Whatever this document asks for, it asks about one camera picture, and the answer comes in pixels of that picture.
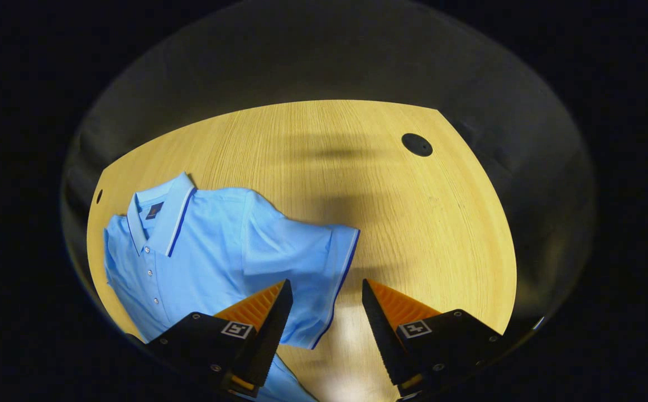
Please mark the dark grey side curtain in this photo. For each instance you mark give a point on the dark grey side curtain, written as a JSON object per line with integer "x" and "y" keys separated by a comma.
{"x": 541, "y": 195}

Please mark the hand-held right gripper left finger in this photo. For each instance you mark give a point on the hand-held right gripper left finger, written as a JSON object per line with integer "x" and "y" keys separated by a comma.
{"x": 270, "y": 329}

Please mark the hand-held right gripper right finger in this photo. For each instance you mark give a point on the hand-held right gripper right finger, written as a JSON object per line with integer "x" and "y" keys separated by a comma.
{"x": 382, "y": 335}

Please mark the light blue polo T-shirt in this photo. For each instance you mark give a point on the light blue polo T-shirt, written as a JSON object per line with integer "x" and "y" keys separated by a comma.
{"x": 217, "y": 240}

